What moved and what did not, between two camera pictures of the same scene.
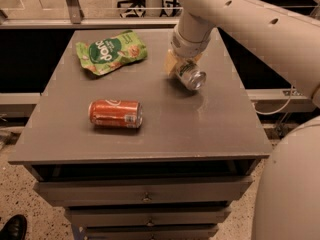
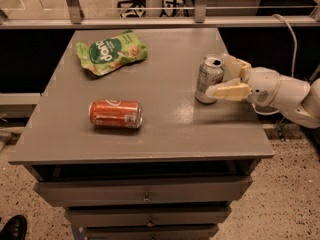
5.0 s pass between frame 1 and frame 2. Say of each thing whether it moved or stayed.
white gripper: moved
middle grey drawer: stayed
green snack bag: stayed
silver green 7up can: moved
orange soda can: stayed
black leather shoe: stayed
